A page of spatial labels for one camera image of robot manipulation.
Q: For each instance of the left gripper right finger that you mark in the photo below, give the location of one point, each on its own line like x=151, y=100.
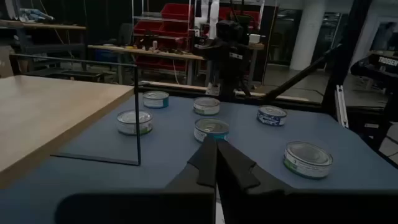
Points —
x=233, y=168

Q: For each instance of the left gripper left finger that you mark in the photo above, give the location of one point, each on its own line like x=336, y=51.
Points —
x=205, y=168

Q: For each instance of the teal label tuna can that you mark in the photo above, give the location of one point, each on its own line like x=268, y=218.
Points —
x=211, y=127

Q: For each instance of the dark blue label tuna can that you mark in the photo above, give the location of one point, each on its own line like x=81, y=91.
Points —
x=271, y=115

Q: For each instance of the green label tuna can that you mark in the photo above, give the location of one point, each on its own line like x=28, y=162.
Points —
x=308, y=160
x=126, y=123
x=206, y=106
x=155, y=99

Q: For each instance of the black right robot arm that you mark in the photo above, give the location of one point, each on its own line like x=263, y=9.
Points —
x=231, y=62

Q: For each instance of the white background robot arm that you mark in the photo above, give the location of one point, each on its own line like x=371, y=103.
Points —
x=214, y=18

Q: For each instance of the blue table mat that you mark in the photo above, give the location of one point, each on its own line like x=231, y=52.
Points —
x=174, y=155

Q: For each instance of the wooden workbench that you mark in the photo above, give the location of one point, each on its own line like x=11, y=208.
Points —
x=46, y=25
x=140, y=49

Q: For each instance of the white round pillar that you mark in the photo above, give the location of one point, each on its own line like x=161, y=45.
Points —
x=308, y=34

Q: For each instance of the aluminium frame bracket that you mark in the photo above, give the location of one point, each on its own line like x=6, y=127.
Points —
x=341, y=105

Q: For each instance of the wooden shelf with black frame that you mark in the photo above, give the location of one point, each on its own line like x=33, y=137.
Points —
x=46, y=118

